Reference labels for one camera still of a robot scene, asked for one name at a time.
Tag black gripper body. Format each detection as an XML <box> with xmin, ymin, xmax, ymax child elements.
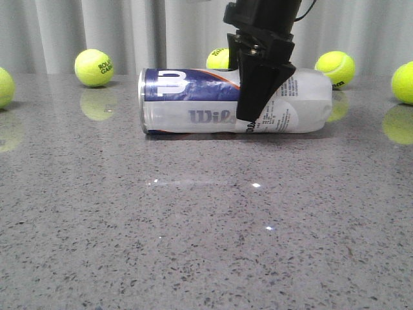
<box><xmin>223</xmin><ymin>0</ymin><xmax>301</xmax><ymax>43</ymax></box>

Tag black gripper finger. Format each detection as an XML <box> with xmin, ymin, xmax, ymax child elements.
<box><xmin>227</xmin><ymin>34</ymin><xmax>240</xmax><ymax>70</ymax></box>
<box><xmin>236</xmin><ymin>31</ymin><xmax>296</xmax><ymax>122</ymax></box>

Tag white Wilson tennis ball can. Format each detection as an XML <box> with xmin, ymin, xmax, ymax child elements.
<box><xmin>138</xmin><ymin>68</ymin><xmax>332</xmax><ymax>134</ymax></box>

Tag centre tennis ball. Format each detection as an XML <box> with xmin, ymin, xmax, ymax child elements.
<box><xmin>206</xmin><ymin>48</ymin><xmax>229</xmax><ymax>69</ymax></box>

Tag right tennis ball with Wilson print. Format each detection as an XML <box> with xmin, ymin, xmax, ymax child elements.
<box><xmin>314</xmin><ymin>51</ymin><xmax>356</xmax><ymax>88</ymax></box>

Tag far right tennis ball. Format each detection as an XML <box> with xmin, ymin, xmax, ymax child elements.
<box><xmin>391</xmin><ymin>61</ymin><xmax>413</xmax><ymax>105</ymax></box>

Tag tennis ball with Roland Garros print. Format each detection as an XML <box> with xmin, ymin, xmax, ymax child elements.
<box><xmin>74</xmin><ymin>49</ymin><xmax>114</xmax><ymax>87</ymax></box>

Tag far left tennis ball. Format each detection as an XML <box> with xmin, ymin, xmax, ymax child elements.
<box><xmin>0</xmin><ymin>67</ymin><xmax>15</xmax><ymax>109</ymax></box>

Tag black cable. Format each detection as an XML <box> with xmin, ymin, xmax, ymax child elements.
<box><xmin>294</xmin><ymin>0</ymin><xmax>317</xmax><ymax>21</ymax></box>

